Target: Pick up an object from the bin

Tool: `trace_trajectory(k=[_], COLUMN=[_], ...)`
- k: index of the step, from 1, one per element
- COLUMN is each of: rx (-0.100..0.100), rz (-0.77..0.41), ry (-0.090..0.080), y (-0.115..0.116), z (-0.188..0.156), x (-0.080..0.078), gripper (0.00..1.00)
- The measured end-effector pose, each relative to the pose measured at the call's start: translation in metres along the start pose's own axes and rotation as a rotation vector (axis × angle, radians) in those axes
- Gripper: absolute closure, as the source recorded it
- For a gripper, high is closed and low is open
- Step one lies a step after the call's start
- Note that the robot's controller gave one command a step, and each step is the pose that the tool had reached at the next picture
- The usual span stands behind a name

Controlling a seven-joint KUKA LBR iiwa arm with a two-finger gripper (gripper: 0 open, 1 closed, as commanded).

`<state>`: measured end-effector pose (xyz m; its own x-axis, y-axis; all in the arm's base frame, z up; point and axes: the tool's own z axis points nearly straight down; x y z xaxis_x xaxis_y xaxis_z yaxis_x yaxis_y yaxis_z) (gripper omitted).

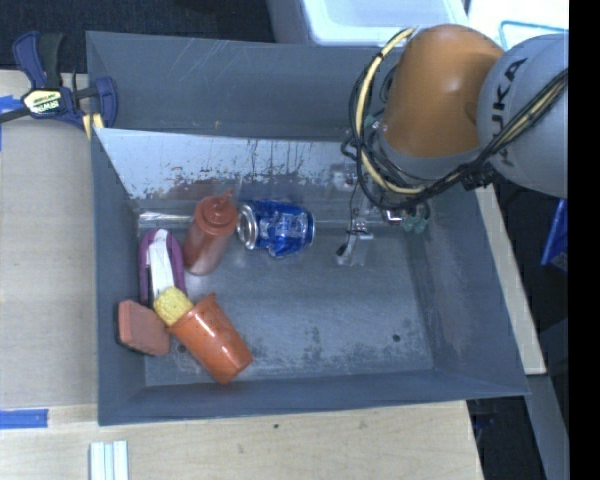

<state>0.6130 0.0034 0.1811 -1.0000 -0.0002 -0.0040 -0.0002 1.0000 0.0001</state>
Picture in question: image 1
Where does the crushed blue drink can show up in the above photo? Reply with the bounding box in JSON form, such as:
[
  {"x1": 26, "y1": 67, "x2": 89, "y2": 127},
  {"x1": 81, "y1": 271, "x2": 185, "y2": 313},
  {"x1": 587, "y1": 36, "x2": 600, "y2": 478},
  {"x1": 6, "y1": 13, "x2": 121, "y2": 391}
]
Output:
[{"x1": 235, "y1": 198, "x2": 316, "y2": 260}]

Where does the brown squeeze bottle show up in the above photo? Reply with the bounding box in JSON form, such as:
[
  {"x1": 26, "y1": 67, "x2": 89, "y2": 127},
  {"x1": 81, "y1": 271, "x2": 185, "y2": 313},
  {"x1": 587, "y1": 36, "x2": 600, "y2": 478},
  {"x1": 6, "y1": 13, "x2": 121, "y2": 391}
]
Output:
[{"x1": 181, "y1": 188, "x2": 241, "y2": 277}]

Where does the orange plastic cup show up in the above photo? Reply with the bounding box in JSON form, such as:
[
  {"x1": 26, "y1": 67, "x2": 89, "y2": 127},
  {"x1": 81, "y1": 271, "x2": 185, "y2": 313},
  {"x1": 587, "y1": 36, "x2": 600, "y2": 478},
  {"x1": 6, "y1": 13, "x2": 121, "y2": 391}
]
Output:
[{"x1": 167, "y1": 292, "x2": 255, "y2": 386}]

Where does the yellow toy corn cob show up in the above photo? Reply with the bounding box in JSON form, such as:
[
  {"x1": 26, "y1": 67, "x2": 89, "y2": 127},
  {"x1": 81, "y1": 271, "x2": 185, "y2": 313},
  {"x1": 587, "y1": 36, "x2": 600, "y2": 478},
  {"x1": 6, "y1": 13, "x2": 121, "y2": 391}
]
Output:
[{"x1": 152, "y1": 287, "x2": 195, "y2": 327}]

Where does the red-brown flat block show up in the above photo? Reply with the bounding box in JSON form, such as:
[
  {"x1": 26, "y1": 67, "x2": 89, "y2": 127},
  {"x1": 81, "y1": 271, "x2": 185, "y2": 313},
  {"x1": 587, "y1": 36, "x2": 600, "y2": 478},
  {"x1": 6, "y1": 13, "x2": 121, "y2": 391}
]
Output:
[{"x1": 115, "y1": 298, "x2": 172, "y2": 358}]

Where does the clear plastic packet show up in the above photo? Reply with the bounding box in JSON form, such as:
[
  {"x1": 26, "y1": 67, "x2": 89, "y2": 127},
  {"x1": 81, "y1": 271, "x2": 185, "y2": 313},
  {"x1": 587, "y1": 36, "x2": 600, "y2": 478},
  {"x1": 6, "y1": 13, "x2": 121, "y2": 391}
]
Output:
[{"x1": 138, "y1": 210, "x2": 197, "y2": 230}]

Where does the purple and white stapler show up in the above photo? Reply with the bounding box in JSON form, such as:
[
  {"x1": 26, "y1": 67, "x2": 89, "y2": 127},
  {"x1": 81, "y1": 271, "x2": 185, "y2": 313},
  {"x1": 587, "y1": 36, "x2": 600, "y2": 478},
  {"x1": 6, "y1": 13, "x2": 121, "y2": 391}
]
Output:
[{"x1": 138, "y1": 227, "x2": 188, "y2": 310}]

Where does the pale wood board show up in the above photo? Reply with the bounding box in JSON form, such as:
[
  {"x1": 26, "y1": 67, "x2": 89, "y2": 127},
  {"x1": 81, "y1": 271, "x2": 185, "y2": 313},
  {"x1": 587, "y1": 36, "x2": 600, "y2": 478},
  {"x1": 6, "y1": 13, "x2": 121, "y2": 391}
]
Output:
[{"x1": 0, "y1": 116, "x2": 99, "y2": 410}]

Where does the grey metal bin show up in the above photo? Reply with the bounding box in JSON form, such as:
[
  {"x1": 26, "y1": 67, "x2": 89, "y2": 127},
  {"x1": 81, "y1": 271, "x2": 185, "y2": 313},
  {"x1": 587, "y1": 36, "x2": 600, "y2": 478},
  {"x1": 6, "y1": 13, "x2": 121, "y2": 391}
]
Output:
[{"x1": 84, "y1": 30, "x2": 532, "y2": 427}]

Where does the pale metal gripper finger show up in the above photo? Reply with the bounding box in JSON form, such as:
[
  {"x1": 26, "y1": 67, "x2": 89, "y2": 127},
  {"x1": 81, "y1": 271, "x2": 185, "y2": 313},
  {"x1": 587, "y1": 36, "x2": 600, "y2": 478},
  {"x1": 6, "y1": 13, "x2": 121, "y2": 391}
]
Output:
[
  {"x1": 353, "y1": 231, "x2": 376, "y2": 268},
  {"x1": 335, "y1": 230, "x2": 357, "y2": 267}
]

